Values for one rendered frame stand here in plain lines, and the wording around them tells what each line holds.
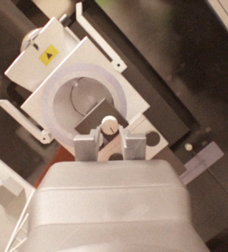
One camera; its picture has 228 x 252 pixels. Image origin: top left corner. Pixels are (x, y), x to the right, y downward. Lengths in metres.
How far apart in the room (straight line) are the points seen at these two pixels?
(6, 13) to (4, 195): 1.68
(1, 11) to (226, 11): 0.29
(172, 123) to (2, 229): 2.15
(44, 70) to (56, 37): 0.04
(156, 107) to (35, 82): 0.18
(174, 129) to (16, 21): 0.26
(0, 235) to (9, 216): 0.29
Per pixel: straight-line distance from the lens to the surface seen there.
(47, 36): 0.22
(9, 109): 0.21
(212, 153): 0.34
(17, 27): 0.24
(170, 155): 0.24
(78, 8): 0.19
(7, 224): 2.24
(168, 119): 0.30
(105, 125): 0.16
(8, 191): 1.80
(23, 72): 0.23
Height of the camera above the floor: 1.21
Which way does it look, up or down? 12 degrees down
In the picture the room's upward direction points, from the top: 45 degrees counter-clockwise
